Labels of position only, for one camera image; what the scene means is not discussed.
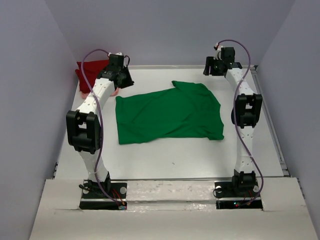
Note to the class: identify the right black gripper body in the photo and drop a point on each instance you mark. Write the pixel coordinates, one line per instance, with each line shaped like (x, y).
(215, 66)

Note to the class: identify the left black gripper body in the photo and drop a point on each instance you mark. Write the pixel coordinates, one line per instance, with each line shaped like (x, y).
(126, 80)

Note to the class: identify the green t-shirt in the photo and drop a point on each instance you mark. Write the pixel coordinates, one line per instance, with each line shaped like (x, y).
(187, 110)

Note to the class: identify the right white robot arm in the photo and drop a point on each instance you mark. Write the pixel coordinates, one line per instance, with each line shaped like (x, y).
(245, 115)

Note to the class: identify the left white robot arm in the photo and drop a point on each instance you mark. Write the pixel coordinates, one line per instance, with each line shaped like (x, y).
(85, 129)

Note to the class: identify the folded dark red t-shirt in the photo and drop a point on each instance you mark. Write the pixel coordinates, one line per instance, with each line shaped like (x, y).
(91, 70)

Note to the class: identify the folded pink t-shirt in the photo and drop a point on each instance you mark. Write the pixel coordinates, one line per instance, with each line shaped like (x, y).
(84, 95)

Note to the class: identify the white front cover board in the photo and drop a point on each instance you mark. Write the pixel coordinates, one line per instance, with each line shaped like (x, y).
(173, 210)

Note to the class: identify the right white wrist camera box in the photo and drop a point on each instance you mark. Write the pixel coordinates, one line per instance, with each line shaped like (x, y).
(218, 49)

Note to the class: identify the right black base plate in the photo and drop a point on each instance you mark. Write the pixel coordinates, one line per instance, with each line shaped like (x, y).
(228, 198)

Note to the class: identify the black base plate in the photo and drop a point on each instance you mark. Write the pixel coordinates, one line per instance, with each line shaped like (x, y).
(92, 198)
(228, 198)

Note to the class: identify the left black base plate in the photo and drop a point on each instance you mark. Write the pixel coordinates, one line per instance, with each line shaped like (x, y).
(92, 198)

